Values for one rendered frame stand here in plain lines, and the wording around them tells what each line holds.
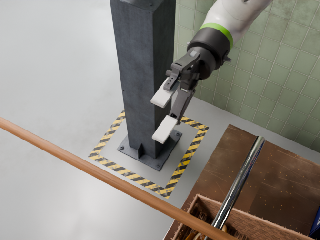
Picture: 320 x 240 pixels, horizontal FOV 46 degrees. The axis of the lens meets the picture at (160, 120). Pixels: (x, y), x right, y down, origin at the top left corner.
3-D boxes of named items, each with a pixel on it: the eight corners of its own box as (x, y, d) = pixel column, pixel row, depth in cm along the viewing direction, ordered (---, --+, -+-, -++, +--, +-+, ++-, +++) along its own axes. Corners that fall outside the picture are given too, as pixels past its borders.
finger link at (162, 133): (166, 114, 87) (166, 116, 88) (151, 136, 84) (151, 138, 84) (178, 119, 86) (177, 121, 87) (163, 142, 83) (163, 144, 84)
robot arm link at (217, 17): (242, 34, 103) (209, 10, 103) (267, 4, 92) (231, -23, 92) (221, 67, 96) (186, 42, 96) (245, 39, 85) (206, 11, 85)
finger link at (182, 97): (182, 73, 86) (184, 74, 87) (164, 118, 88) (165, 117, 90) (197, 80, 85) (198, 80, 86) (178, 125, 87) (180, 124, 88)
